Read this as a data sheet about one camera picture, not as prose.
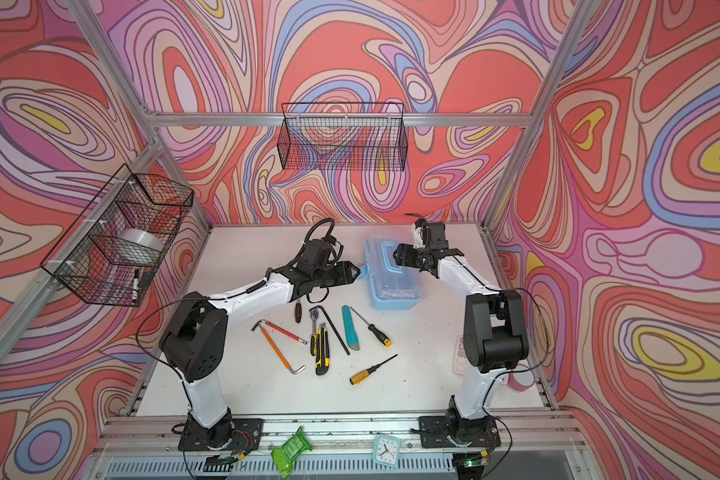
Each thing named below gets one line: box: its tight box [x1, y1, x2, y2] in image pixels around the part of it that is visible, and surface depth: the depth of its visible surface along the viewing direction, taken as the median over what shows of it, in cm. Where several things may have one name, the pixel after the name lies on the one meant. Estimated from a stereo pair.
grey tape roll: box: [118, 228, 165, 251], surface depth 75 cm
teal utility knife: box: [342, 305, 360, 351], surface depth 93 cm
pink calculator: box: [453, 335, 468, 376], surface depth 86 cm
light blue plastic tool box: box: [358, 236, 422, 311], surface depth 93 cm
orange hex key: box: [258, 323, 306, 374], surface depth 90 cm
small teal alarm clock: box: [372, 434, 401, 469], surface depth 71 cm
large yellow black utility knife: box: [315, 322, 330, 376], surface depth 88 cm
